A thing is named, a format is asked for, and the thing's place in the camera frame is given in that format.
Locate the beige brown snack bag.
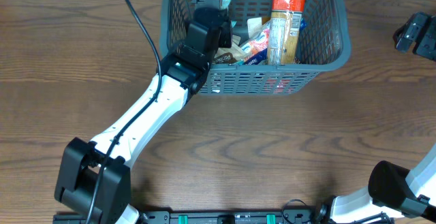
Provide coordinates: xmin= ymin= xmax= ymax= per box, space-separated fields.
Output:
xmin=213 ymin=35 xmax=248 ymax=64

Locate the beige nut snack bag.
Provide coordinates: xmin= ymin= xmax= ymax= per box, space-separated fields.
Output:
xmin=247 ymin=16 xmax=270 ymax=38

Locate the blue tissue multipack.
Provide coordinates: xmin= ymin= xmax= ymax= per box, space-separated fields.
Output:
xmin=238 ymin=18 xmax=307 ymax=66

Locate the grey plastic basket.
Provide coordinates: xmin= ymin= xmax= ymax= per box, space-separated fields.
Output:
xmin=159 ymin=0 xmax=351 ymax=95

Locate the orange tan cracker package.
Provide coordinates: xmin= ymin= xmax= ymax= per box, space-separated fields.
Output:
xmin=267 ymin=0 xmax=305 ymax=65

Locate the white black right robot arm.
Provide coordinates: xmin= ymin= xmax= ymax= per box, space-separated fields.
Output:
xmin=310 ymin=12 xmax=435 ymax=223

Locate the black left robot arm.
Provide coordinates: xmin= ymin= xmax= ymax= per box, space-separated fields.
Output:
xmin=54 ymin=7 xmax=232 ymax=223

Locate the black left camera cable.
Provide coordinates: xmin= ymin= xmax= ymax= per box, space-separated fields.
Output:
xmin=84 ymin=0 xmax=195 ymax=224

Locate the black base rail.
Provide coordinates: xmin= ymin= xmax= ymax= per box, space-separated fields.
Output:
xmin=52 ymin=199 xmax=396 ymax=224

